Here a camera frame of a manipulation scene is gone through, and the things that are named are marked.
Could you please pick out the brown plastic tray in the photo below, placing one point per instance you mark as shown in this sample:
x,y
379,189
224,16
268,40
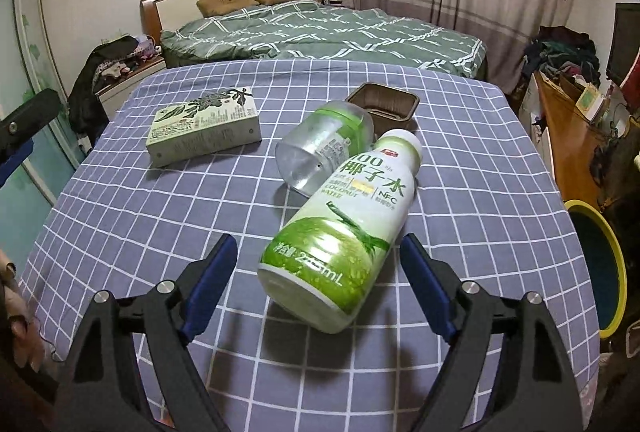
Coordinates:
x,y
385,100

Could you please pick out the green framed card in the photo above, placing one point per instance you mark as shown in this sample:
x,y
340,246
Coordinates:
x,y
589,101

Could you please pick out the white green label bottle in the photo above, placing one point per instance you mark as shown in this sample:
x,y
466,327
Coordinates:
x,y
345,232

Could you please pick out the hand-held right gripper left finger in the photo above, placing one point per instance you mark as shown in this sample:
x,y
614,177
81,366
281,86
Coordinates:
x,y
210,287

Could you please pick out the black hanging garment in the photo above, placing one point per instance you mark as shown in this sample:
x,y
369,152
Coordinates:
x,y
87,87

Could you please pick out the yellow rimmed dark bin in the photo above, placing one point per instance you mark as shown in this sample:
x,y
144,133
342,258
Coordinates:
x,y
595,272

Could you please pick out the wooden side desk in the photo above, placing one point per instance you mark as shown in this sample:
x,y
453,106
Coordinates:
x,y
565,137

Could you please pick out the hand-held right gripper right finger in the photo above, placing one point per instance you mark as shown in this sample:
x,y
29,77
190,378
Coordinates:
x,y
430,287

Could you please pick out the clear plastic bottle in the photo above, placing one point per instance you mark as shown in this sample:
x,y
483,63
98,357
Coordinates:
x,y
315,147

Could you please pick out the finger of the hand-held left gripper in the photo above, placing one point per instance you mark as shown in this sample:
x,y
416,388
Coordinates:
x,y
20,122

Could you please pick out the green white carton box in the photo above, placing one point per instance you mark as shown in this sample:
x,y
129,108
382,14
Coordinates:
x,y
200,132

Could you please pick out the bed with green quilt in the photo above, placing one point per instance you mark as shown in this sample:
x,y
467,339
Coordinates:
x,y
325,32

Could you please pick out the pile of dark clothes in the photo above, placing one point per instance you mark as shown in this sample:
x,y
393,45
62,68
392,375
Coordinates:
x,y
562,55

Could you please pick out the person's left hand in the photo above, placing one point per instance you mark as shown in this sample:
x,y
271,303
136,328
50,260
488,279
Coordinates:
x,y
27,342

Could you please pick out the leaf print wardrobe door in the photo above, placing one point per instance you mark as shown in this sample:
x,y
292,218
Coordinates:
x,y
35,37

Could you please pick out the wooden bed headboard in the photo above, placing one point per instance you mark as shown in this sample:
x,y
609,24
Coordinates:
x,y
165,5

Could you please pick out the blue checked cloth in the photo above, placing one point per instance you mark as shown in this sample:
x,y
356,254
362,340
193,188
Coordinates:
x,y
150,212

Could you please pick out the white bedside cabinet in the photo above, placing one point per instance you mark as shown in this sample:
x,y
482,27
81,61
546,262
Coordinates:
x,y
125,92

